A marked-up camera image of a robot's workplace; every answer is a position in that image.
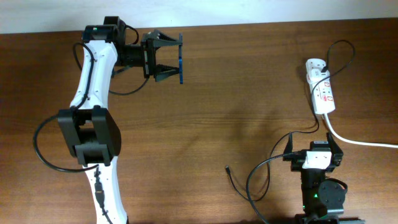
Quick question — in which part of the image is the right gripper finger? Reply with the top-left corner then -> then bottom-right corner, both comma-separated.
326,133 -> 341,153
284,133 -> 293,154

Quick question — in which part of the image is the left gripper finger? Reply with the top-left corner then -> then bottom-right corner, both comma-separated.
154,64 -> 180,82
150,29 -> 180,47

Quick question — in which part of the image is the blue Galaxy smartphone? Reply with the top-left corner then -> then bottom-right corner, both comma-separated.
178,33 -> 183,85

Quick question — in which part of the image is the black charging cable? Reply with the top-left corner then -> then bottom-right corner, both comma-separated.
225,39 -> 356,203

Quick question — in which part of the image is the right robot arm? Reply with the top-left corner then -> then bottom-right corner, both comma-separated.
283,133 -> 366,224

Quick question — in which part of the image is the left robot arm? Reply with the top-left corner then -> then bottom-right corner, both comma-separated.
58,16 -> 183,223

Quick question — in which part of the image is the white USB charger plug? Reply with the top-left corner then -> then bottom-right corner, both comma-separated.
307,68 -> 330,84

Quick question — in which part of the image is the white power strip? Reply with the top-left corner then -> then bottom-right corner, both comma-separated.
305,58 -> 335,114

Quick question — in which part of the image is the white power strip cord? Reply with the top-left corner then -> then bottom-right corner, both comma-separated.
322,113 -> 398,149

